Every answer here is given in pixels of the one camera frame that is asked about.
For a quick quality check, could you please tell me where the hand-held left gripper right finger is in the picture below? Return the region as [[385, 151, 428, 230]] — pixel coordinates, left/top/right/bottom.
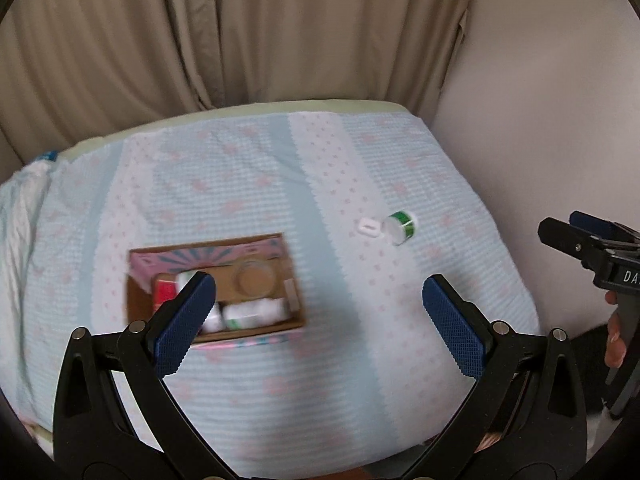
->
[[402, 273, 588, 480]]

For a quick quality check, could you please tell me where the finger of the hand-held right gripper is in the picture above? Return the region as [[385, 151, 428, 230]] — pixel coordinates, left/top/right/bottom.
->
[[538, 217, 609, 274], [569, 211, 640, 246]]

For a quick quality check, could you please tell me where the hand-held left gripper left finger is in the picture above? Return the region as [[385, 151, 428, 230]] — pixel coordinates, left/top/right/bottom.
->
[[52, 271, 236, 480]]

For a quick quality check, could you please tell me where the small red box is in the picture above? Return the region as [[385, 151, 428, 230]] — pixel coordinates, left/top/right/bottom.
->
[[152, 273, 179, 312]]

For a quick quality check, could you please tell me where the white pale green jar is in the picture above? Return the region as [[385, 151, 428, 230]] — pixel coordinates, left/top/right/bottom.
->
[[222, 302, 262, 331]]

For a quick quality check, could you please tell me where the pink patterned cardboard box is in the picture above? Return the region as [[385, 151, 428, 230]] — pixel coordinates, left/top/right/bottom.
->
[[124, 232, 306, 349]]

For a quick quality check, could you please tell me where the clear yellowish tape roll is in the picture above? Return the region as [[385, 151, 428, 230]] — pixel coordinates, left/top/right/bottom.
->
[[233, 260, 277, 299]]

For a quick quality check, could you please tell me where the small white bottle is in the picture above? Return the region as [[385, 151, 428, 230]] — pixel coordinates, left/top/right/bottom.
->
[[259, 298, 289, 324]]

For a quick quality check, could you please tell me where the green and white tape roll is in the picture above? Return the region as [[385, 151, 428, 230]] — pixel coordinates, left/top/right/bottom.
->
[[382, 211, 418, 247]]

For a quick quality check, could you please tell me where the person's right hand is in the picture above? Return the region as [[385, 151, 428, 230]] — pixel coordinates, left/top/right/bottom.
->
[[603, 290, 627, 368]]

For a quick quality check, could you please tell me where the blue pink patterned bed sheet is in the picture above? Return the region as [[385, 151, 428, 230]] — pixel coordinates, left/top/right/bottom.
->
[[0, 109, 544, 479]]

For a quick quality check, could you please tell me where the light blue crumpled blanket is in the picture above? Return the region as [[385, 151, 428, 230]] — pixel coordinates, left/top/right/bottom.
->
[[0, 159, 53, 286]]

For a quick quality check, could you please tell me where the pale green mattress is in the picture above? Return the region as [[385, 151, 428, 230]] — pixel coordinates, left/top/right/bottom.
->
[[57, 99, 407, 162]]

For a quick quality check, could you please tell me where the beige curtain panel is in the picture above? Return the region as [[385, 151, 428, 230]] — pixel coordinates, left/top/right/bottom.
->
[[210, 0, 473, 121], [0, 0, 223, 161]]

